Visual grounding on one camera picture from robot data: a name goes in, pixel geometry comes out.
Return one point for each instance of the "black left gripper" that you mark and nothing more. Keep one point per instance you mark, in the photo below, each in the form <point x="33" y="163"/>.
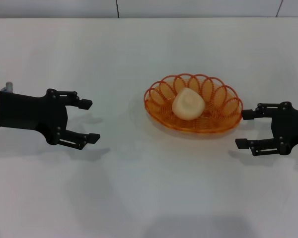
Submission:
<point x="32" y="111"/>

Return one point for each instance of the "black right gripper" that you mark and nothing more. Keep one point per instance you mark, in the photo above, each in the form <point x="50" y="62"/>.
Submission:
<point x="293" y="126"/>

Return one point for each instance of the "cream steamed bun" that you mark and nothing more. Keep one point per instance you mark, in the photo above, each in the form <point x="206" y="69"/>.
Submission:
<point x="188" y="104"/>

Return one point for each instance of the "orange plastic woven basket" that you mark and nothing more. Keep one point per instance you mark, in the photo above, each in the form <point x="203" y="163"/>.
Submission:
<point x="164" y="119"/>

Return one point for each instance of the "silver cylindrical connector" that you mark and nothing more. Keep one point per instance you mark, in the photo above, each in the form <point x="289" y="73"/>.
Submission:
<point x="8" y="86"/>

